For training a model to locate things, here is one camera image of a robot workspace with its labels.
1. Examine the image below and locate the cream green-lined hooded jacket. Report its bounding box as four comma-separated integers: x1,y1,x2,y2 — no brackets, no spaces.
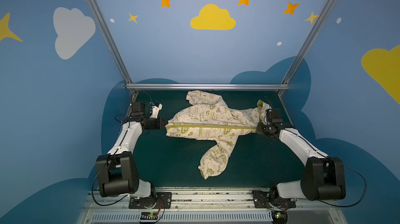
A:
166,90,271,179

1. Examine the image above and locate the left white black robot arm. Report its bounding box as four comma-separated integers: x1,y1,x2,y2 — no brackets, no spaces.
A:
94,102,168,208

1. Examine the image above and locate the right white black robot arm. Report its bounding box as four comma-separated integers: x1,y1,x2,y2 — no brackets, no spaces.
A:
257,109,367,209

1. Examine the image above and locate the left small circuit board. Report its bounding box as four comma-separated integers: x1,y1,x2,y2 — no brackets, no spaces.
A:
139,211,159,223

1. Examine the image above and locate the small circuit board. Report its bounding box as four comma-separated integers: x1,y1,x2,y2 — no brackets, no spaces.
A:
271,211,288,224
139,211,159,223

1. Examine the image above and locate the right small circuit board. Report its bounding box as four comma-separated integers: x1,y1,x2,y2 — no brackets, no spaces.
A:
271,211,288,224

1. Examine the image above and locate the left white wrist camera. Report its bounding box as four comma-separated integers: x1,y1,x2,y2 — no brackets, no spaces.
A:
150,102,163,119

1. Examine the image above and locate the rear aluminium frame bar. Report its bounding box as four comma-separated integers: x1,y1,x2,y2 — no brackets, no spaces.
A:
126,83,290,91

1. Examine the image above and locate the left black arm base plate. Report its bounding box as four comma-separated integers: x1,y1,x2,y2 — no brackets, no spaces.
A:
128,192,172,210

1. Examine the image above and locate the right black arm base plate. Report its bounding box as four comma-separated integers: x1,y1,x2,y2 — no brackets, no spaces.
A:
252,189,296,210

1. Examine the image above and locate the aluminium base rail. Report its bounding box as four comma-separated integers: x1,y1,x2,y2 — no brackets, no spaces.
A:
77,187,347,224

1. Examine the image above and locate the right aluminium frame post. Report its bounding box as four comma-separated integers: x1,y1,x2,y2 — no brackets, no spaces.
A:
281,0,338,86

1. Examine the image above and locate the aluminium frame post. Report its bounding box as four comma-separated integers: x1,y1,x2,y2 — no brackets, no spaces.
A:
86,0,132,84
281,0,338,86

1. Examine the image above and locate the left aluminium frame post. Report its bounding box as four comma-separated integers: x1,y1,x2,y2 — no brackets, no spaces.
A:
86,0,132,84

